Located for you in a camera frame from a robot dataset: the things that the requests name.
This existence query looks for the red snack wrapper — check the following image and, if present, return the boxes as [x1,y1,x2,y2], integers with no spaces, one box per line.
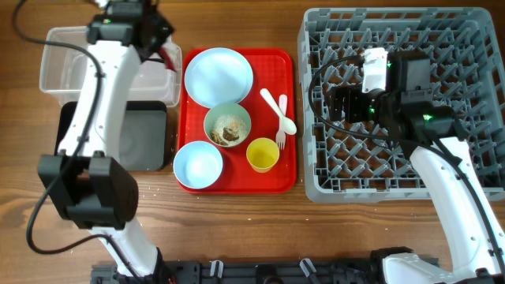
[159,47,177,73]

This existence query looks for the yellow cup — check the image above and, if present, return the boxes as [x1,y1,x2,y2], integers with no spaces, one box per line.
[246,137,280,173]

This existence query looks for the green bowl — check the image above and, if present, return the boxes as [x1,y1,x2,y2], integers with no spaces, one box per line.
[204,103,252,148]

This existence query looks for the rice and nutshell leftovers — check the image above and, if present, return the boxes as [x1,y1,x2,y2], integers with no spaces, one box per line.
[211,114,248,147]

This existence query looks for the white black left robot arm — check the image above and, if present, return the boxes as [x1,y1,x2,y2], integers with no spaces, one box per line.
[38,1,175,283]

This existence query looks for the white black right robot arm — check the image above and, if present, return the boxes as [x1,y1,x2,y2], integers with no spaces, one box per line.
[324,48,504,283]

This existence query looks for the clear plastic waste bin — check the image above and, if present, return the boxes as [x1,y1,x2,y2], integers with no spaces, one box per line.
[39,26,182,107]

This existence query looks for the grey dishwasher rack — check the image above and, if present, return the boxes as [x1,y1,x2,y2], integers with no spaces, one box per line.
[297,7,504,203]

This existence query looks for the black waste tray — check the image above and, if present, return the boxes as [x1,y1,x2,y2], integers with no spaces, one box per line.
[54,100,166,171]

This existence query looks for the white plastic spoon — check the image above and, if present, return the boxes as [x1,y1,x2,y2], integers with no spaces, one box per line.
[260,88,297,135]

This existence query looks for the light blue plate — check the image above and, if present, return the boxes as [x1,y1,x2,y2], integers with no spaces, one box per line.
[184,47,254,108]

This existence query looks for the red serving tray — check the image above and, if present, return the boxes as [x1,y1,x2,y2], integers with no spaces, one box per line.
[177,48,297,194]

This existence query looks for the light blue small bowl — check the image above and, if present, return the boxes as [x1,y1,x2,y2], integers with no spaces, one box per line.
[173,140,223,189]

